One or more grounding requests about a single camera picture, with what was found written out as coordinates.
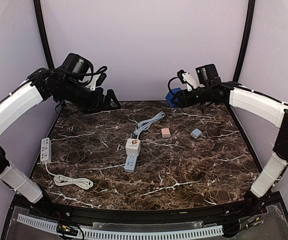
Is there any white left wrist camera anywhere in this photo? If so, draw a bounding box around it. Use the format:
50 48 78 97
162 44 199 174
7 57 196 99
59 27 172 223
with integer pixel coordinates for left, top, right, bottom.
86 73 107 91

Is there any pink charger plug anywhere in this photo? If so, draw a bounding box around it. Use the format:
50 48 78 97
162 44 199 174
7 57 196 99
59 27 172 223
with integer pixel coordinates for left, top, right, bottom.
161 128 171 139

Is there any light blue power strip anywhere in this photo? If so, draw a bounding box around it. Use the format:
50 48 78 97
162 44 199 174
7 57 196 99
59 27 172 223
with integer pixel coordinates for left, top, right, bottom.
124 111 165 173

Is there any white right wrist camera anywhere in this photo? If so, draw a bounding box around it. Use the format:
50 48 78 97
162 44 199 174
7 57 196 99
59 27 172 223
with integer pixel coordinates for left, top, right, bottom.
177 69 198 92

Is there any white power strip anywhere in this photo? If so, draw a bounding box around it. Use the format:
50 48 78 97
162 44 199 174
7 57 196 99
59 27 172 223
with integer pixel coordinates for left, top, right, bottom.
39 137 94 190

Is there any left black corner post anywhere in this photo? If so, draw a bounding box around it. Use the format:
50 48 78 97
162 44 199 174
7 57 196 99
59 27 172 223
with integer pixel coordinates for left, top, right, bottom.
33 0 54 69

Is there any black corner post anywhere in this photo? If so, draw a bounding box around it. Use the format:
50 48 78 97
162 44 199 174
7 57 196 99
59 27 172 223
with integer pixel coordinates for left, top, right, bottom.
33 0 54 69
232 0 256 83

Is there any right black corner post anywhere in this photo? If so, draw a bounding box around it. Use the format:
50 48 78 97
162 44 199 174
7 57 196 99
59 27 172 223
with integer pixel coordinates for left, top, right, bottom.
232 0 256 83

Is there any white cube socket adapter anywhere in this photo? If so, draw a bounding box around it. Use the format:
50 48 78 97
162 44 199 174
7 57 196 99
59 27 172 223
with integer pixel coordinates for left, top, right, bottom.
125 138 141 157

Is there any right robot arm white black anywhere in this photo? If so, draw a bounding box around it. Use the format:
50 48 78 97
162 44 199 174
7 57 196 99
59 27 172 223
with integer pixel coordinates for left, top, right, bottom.
165 63 288 199

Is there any light blue charger plug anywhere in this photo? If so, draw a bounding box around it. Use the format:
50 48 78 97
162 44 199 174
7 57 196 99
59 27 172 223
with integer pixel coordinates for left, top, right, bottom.
190 128 202 139

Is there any blue cube socket adapter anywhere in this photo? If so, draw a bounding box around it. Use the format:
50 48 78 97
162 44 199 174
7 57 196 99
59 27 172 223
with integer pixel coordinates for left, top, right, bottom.
165 87 182 108

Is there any white slotted cable duct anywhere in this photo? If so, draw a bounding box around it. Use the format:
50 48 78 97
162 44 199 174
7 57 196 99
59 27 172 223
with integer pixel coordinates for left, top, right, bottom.
16 213 224 240

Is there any small circuit board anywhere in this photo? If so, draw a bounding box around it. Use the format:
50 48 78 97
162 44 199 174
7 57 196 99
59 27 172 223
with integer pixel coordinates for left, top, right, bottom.
244 216 262 228
56 224 78 237

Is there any small circuit board left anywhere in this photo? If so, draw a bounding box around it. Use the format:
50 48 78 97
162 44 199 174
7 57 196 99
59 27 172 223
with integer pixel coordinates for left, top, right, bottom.
56 224 78 237

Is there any small circuit board right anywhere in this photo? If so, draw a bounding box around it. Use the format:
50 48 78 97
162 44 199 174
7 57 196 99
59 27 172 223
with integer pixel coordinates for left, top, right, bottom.
244 216 262 228

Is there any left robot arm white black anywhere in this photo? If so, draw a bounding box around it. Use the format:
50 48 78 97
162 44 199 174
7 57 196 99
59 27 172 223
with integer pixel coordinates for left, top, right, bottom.
0 53 121 204

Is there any black front rail frame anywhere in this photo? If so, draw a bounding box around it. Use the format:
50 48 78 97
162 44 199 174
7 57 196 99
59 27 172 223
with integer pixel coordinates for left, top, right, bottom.
1 192 288 240

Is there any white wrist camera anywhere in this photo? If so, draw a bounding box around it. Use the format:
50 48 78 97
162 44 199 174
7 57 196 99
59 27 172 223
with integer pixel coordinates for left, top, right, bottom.
86 73 107 91
177 69 198 92

